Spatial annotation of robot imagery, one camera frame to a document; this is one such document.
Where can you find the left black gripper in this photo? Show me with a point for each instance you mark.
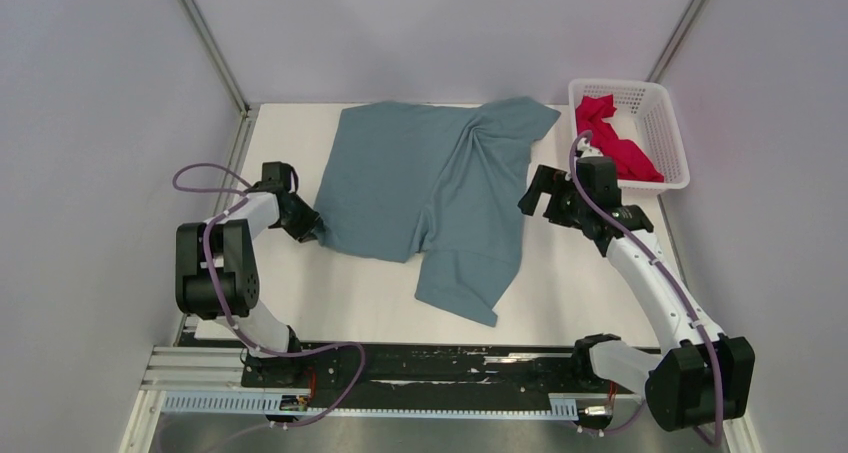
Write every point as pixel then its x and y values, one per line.
pixel 312 220

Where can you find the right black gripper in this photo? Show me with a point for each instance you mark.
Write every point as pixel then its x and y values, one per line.
pixel 550 181

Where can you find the teal blue t-shirt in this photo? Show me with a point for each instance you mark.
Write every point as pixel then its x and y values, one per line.
pixel 440 182

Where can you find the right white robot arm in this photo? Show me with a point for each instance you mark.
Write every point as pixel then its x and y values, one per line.
pixel 700 375

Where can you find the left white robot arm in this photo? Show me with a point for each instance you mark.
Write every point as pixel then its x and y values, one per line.
pixel 216 272

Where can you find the red t-shirt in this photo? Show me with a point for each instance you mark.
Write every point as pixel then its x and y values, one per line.
pixel 631 162

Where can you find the white plastic basket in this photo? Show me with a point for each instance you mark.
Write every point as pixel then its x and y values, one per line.
pixel 644 115

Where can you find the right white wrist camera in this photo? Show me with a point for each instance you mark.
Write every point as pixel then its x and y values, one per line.
pixel 584 149

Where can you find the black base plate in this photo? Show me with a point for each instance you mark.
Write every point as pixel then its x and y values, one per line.
pixel 409 377

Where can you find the right corner metal post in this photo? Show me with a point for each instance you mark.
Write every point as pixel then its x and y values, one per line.
pixel 686 21

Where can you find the corner metal post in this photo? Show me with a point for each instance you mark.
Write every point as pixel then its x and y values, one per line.
pixel 686 21
pixel 202 30

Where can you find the slotted cable duct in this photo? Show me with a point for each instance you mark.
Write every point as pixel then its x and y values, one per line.
pixel 279 405

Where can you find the left corner metal post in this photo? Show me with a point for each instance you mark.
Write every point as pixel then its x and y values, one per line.
pixel 202 30

